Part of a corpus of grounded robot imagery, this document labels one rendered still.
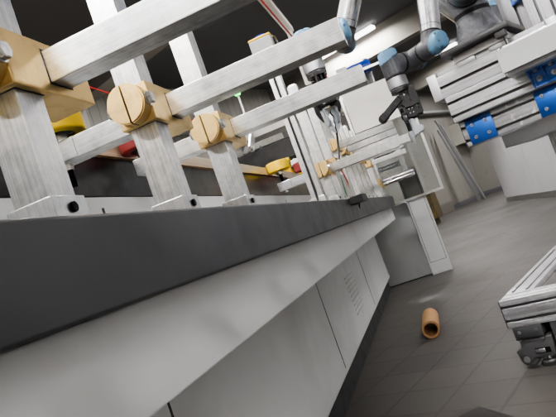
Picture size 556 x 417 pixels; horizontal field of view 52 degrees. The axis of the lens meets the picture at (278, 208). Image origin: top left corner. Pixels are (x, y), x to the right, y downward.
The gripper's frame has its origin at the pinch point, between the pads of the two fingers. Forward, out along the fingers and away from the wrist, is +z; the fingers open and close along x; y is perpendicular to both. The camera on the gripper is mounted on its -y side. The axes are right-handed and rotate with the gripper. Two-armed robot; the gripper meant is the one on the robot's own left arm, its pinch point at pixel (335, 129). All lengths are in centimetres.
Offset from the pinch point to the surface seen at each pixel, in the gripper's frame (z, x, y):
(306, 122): -4.9, -9.3, 3.8
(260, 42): -26.4, -19.4, 29.6
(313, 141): 2.2, -9.2, 3.7
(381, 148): 12.1, 10.9, 6.6
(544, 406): 94, 16, 43
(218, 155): 14, -44, 97
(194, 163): 6, -49, 54
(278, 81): -14.2, -18.0, 28.3
